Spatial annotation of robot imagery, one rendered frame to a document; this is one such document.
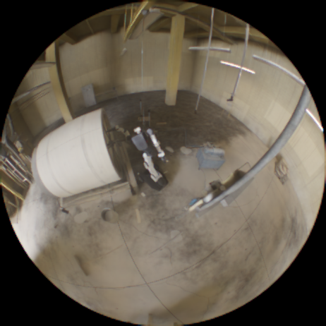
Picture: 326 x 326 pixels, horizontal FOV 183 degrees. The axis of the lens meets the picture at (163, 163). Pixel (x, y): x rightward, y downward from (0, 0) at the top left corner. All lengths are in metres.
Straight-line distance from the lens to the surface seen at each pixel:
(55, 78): 6.25
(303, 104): 0.39
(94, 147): 1.67
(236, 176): 0.73
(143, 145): 1.83
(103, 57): 10.06
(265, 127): 8.24
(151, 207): 2.46
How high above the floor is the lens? 2.41
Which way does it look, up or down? 53 degrees down
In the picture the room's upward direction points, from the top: 5 degrees clockwise
